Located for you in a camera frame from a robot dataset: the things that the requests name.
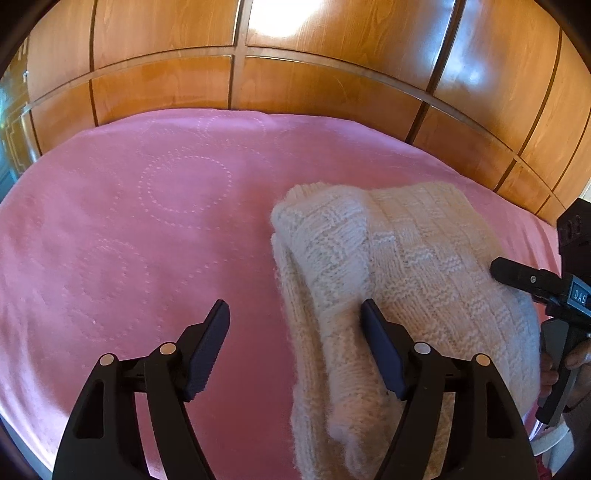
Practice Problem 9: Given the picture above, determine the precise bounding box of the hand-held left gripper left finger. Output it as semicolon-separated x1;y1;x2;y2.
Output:
52;300;230;480

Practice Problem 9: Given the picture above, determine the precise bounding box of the person's right hand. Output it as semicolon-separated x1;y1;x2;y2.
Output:
539;345;591;398

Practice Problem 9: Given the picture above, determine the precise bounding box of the pink embossed bedspread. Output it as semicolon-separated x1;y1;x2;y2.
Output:
0;108;561;480

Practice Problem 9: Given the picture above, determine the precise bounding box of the grey bed base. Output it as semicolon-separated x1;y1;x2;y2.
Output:
0;413;52;474

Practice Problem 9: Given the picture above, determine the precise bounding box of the wooden panelled wardrobe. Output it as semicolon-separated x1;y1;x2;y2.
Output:
9;0;591;227

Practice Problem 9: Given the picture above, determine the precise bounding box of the glass panel door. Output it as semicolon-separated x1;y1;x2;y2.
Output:
0;44;40;190

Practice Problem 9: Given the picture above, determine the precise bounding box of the cream knitted sweater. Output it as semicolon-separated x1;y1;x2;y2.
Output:
270;182;542;480

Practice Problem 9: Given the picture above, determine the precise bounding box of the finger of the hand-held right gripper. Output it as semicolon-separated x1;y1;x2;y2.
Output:
490;257;561;297

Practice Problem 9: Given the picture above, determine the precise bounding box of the white furniture edge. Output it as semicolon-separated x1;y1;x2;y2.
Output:
530;422;574;457

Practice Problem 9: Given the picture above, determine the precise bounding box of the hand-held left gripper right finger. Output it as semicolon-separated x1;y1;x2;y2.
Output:
360;298;539;480

